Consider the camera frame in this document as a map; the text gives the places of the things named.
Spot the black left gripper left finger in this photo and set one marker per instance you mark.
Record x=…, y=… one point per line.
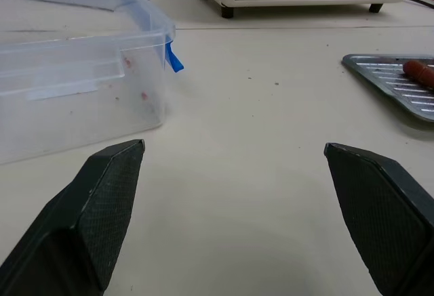
x=84, y=221

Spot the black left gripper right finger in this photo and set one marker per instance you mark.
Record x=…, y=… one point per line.
x=379, y=214

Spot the grey ridged metal tray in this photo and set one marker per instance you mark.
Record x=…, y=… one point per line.
x=396, y=82

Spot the clear plastic storage box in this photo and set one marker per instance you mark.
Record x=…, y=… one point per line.
x=68, y=82

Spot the brown sausage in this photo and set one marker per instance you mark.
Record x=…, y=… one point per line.
x=419, y=71

